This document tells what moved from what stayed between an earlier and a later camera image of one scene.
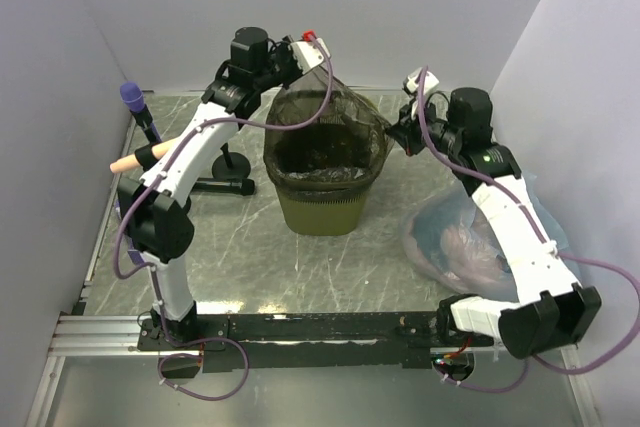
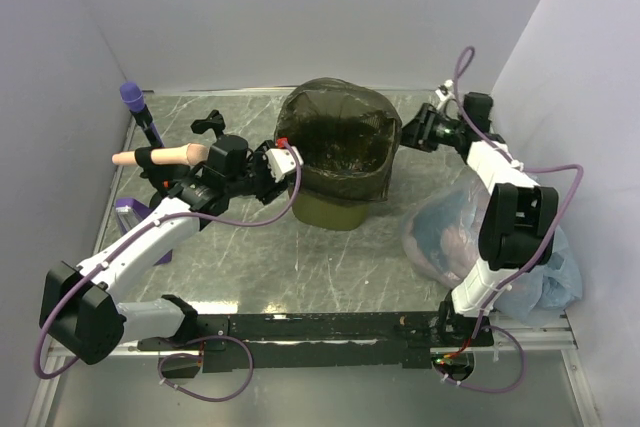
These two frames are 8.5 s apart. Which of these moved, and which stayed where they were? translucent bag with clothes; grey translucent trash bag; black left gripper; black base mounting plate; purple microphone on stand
Moved: black left gripper; grey translucent trash bag
Stayed: purple microphone on stand; translucent bag with clothes; black base mounting plate
